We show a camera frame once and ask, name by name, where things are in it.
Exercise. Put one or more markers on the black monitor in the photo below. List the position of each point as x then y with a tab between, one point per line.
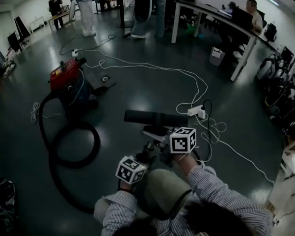
14	42

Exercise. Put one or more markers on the black office chair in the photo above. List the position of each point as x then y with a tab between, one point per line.
270	32

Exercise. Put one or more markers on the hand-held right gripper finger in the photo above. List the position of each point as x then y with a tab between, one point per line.
162	145

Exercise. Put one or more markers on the white-legged dark desk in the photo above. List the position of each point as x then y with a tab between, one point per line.
211	10

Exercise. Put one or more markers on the white shelf unit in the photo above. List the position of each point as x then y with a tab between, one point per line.
292	156

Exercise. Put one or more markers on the person's right forearm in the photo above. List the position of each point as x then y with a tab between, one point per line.
211	188

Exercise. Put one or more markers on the small wooden table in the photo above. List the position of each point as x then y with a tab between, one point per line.
60	15

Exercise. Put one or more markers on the silver vacuum cleaner wand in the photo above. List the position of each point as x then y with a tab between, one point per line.
153	135

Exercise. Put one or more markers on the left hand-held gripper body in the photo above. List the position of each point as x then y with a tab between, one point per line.
130	171

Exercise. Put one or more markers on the person's left forearm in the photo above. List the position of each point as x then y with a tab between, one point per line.
117	205

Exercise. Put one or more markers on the black bag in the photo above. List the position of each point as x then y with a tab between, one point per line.
2	205

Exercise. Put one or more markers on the small white socket block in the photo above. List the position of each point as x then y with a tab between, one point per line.
75	53

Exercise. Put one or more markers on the black laptop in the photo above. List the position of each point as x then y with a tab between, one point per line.
241	17

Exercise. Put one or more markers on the grey floor hatch plate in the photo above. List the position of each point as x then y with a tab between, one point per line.
100	77

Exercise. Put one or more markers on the white power strip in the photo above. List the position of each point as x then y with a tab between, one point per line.
195	111

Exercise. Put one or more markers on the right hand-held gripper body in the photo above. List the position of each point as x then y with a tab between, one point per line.
182	141

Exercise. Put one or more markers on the white low cabinet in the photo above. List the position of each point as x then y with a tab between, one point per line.
37	23

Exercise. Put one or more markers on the red and blue vacuum cleaner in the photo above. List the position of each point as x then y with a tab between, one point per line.
70	85

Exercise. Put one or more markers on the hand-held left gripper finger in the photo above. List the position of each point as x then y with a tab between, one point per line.
148	148

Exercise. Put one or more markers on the white box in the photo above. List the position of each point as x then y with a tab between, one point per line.
217	56

